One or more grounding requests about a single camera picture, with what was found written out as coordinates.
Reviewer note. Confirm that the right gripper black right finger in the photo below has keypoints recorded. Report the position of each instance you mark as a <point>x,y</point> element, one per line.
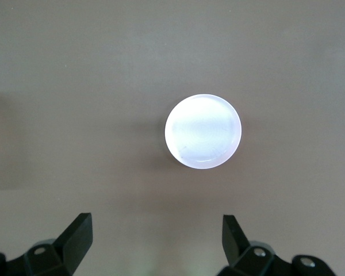
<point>238,253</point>

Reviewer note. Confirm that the pink round plate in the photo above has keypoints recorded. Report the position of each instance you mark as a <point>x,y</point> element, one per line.
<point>202,132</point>

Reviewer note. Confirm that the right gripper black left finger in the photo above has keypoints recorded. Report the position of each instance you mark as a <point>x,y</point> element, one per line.
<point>72,244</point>

